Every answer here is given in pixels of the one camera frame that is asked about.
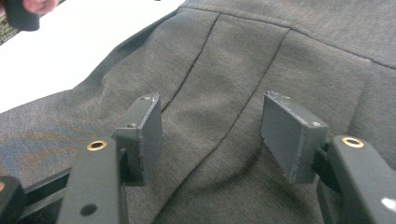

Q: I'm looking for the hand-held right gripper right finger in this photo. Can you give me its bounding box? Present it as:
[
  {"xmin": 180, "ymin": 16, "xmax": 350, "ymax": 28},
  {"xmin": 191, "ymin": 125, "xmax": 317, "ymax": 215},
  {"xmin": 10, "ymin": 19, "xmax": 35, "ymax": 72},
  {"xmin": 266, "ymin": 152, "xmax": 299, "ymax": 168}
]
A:
[{"xmin": 261, "ymin": 91, "xmax": 330, "ymax": 185}]

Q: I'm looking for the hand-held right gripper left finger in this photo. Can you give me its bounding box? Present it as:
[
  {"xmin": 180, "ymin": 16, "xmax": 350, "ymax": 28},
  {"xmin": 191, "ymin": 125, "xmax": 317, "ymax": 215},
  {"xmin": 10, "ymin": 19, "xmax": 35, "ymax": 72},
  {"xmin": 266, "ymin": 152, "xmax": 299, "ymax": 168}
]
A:
[{"xmin": 113, "ymin": 91, "xmax": 163, "ymax": 187}]

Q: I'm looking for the green woven basket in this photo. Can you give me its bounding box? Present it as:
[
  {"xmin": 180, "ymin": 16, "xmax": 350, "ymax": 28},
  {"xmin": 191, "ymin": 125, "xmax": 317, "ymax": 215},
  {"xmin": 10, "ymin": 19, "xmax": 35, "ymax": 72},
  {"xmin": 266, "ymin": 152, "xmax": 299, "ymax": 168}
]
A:
[{"xmin": 0, "ymin": 13, "xmax": 17, "ymax": 47}]

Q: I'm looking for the dark pleated skirt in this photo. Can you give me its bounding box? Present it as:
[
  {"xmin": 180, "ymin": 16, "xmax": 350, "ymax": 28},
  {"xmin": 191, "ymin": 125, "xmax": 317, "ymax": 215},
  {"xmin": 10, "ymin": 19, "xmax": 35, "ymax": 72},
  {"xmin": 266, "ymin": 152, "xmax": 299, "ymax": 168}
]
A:
[{"xmin": 0, "ymin": 0, "xmax": 396, "ymax": 224}]

